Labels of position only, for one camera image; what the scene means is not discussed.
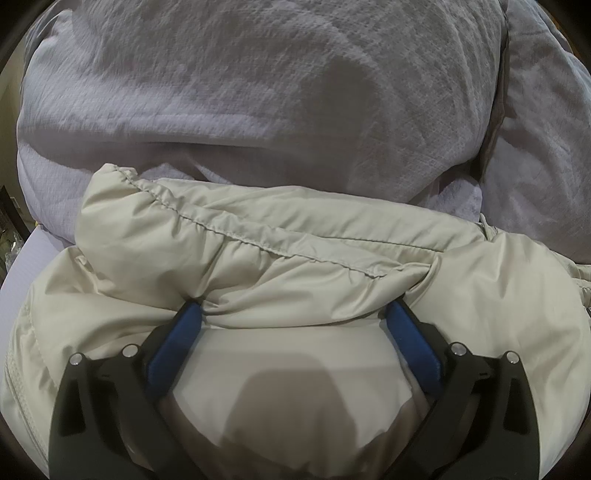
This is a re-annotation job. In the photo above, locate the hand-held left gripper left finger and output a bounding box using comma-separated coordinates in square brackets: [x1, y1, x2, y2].
[48, 300, 204, 480]

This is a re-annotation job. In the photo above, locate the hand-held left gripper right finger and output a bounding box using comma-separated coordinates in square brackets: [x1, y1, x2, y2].
[385, 302, 542, 480]

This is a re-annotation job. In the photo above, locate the beige puffer jacket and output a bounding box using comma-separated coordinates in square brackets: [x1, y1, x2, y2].
[0, 162, 591, 480]

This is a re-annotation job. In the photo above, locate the lilac pillow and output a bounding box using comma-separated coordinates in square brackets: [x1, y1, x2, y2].
[16, 0, 511, 250]
[480, 0, 591, 267]

